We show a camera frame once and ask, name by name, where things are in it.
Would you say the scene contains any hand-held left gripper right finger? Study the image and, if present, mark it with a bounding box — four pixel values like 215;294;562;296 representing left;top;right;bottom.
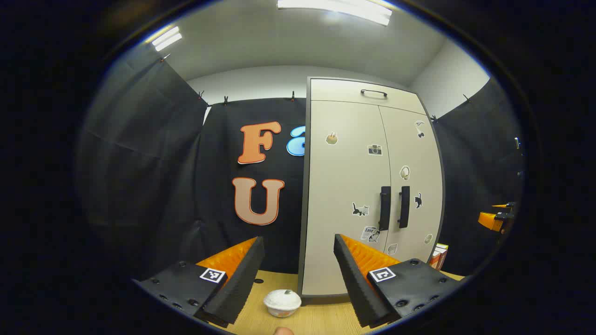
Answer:
333;234;467;328

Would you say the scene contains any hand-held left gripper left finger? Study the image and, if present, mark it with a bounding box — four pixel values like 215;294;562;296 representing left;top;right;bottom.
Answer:
132;236;266;328

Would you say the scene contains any black door handle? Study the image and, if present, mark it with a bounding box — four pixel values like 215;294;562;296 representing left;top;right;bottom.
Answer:
379;186;392;232
398;186;411;229

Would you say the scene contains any cabinet door with camera sticker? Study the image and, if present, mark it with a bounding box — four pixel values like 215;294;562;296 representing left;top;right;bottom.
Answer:
303;100;392;296

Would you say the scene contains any cabinet door with black-cat sticker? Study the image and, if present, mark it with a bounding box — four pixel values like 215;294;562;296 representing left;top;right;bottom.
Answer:
378;106;445;268

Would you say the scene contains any white double-door shoe cabinet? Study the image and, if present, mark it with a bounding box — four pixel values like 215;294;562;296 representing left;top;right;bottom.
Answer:
298;77;446;298

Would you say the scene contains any white lidded bowl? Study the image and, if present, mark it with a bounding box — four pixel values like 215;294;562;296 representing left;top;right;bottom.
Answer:
263;289;302;318

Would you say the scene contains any black backdrop cloth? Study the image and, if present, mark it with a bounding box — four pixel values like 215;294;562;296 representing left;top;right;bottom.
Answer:
77;44;524;280

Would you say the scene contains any small ceiling light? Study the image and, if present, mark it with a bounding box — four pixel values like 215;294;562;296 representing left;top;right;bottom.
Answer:
151;26;183;52

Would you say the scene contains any long ceiling light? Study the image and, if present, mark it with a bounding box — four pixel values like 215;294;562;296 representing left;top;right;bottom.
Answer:
277;0;393;27

